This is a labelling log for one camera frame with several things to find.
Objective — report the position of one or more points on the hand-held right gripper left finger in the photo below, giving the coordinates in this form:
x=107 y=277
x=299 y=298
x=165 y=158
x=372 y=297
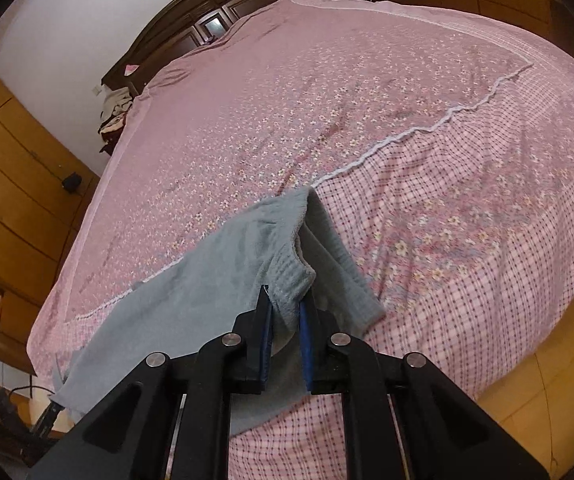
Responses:
x=267 y=345

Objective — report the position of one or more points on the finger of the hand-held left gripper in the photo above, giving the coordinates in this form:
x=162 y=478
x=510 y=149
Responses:
x=49 y=414

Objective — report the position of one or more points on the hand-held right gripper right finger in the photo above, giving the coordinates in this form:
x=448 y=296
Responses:
x=307 y=345

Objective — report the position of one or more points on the grey pants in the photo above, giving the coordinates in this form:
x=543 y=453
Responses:
x=207 y=280

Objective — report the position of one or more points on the small black device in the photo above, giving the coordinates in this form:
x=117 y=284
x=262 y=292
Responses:
x=71 y=183

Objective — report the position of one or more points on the pink floral bedspread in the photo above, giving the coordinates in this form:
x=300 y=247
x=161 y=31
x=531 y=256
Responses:
x=367 y=110

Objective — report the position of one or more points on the wooden wardrobe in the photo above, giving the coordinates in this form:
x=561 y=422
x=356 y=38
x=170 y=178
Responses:
x=12 y=160

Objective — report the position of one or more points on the pile of clothes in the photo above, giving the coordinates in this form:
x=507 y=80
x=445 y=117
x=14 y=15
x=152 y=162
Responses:
x=117 y=105

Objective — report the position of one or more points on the small pink cloth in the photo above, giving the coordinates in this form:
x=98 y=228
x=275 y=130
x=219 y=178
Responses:
x=131 y=68

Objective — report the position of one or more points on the dark wooden headboard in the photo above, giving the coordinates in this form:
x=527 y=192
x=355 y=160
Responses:
x=177 y=25

